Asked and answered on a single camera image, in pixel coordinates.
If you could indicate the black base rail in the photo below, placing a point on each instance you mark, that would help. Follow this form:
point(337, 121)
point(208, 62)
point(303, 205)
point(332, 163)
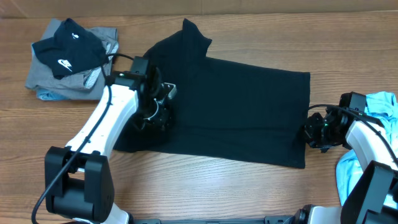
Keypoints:
point(284, 219)

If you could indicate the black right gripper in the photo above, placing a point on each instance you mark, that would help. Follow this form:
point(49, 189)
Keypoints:
point(314, 131)

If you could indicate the folded light blue garment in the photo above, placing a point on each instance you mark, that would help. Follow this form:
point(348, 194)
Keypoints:
point(47, 95)

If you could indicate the black t-shirt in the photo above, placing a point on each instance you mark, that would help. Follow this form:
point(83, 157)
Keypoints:
point(225, 109)

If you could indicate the folded black Nike shirt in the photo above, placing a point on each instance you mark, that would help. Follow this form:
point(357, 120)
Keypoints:
point(71, 50)

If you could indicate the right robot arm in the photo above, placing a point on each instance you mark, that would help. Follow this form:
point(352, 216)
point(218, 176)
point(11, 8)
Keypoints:
point(348, 125)

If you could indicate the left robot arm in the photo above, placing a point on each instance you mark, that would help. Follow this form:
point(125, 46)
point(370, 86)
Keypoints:
point(78, 181)

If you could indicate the light blue printed t-shirt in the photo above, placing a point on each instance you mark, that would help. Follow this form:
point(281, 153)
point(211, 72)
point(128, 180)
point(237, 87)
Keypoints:
point(383, 106)

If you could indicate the folded grey garment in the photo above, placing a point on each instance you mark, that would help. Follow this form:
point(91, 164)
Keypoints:
point(86, 85)

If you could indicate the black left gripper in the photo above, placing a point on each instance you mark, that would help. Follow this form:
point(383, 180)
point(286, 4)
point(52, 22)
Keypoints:
point(162, 122)

